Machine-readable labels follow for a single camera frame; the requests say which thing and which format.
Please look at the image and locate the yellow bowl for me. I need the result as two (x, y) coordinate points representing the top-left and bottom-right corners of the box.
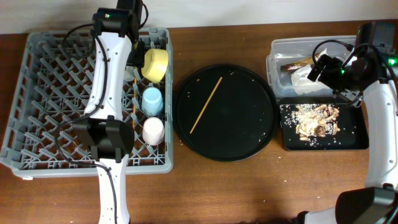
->
(141, 49), (169, 83)

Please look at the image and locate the wooden chopstick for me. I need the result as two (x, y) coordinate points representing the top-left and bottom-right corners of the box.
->
(132, 77), (138, 129)
(189, 77), (223, 134)

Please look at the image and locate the blue plastic cup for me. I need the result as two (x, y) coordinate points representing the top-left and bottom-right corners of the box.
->
(141, 87), (164, 117)

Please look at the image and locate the white napkin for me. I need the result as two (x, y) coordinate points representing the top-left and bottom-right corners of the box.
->
(291, 57), (332, 96)

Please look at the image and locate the brown coffee sachet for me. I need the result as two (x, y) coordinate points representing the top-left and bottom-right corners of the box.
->
(280, 57), (314, 72)

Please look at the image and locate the food scraps and rice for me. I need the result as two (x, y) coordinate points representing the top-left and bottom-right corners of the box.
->
(280, 104), (340, 146)

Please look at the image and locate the pink plastic cup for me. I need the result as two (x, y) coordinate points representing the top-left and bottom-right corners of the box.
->
(142, 117), (165, 146)

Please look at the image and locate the grey plate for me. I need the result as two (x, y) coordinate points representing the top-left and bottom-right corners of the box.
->
(124, 66), (135, 82)

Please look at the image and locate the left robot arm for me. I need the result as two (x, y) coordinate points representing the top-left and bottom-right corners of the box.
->
(73, 1), (147, 223)

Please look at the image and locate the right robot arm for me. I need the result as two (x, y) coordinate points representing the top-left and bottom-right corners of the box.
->
(293, 21), (397, 223)

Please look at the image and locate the grey dishwasher rack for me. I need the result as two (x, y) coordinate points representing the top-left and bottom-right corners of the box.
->
(1, 30), (174, 179)

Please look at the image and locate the clear plastic bin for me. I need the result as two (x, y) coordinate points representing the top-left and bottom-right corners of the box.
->
(266, 35), (356, 98)

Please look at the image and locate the black rectangular tray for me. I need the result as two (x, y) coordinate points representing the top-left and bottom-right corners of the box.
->
(278, 96), (369, 151)

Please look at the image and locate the round black tray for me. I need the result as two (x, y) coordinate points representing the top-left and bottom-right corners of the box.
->
(173, 64), (280, 161)

